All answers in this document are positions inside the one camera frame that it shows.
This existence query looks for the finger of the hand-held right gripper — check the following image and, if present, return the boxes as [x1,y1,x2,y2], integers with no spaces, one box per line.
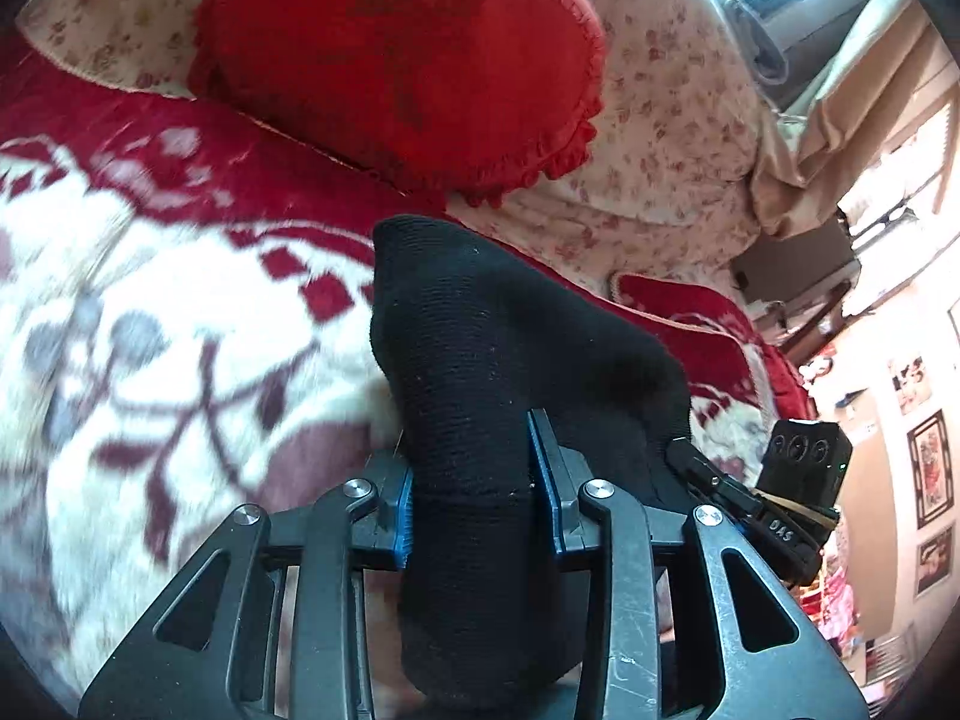
[666,439,758,535]

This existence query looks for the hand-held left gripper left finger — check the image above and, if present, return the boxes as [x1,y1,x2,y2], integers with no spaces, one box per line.
[79,465,415,720]

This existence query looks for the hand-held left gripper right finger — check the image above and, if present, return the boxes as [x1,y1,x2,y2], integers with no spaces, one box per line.
[527,409,863,720]

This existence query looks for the black sock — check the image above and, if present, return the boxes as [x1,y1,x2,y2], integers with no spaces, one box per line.
[367,216,695,691]

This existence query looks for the red and white floral blanket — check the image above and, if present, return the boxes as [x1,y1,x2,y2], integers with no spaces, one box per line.
[0,37,818,691]

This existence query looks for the floral cream pillow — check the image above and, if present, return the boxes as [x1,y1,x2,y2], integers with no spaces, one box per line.
[15,0,781,297]

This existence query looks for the beige curtain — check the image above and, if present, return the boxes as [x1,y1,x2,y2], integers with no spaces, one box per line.
[750,0,947,241]

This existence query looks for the red heart-shaped frilled pillow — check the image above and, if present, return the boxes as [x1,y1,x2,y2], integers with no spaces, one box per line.
[187,0,608,207]

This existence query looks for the grey folded cloth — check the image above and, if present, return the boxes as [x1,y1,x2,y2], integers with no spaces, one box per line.
[720,0,788,85]

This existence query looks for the large framed wall picture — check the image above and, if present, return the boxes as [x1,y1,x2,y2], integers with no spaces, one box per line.
[906,411,950,530]

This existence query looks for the unframed wall picture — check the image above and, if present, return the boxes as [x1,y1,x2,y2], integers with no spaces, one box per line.
[888,355,932,415]

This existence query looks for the small framed wall picture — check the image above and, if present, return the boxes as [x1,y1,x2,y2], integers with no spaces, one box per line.
[915,529,958,601]

